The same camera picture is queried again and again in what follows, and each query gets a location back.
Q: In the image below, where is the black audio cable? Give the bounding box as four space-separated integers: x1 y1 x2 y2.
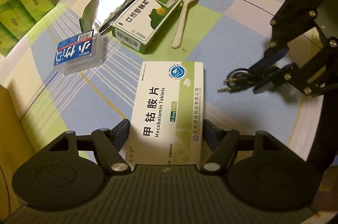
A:
217 67 283 94

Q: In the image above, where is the white Mecobalamin tablets box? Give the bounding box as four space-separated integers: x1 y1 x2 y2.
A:
125 61 204 167

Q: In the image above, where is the white plastic spoon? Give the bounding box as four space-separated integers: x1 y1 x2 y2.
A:
171 0 197 49

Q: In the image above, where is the green white medicine box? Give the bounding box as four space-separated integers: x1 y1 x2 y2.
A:
112 0 182 54

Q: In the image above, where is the brown cardboard box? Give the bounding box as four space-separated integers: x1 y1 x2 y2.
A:
1 87 34 221

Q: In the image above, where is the blue label clear box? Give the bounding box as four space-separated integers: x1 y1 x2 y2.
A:
53 29 106 75

